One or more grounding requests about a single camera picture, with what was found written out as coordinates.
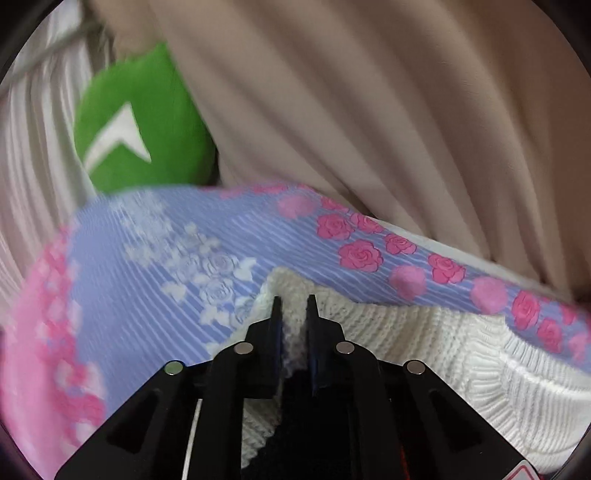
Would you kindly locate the white pleated curtain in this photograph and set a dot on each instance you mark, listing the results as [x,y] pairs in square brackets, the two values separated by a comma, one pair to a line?
[37,161]

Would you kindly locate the pink blue floral bedsheet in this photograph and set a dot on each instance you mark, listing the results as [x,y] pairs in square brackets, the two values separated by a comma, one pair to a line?
[138,277]

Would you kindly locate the white knit sweater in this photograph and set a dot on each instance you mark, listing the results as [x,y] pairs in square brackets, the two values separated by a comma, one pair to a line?
[415,350]

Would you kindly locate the beige curtain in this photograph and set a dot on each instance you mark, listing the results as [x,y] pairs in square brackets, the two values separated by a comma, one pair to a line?
[369,115]

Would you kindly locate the grey curtain tie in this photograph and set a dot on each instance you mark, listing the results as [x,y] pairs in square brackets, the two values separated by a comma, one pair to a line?
[51,48]

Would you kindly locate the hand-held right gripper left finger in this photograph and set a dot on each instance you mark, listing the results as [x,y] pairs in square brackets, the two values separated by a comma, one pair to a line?
[276,332]

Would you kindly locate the green plush pillow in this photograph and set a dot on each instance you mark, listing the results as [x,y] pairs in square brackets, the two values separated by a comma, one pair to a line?
[152,78]

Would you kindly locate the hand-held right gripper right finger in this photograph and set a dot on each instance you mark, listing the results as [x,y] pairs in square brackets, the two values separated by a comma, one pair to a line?
[314,341]

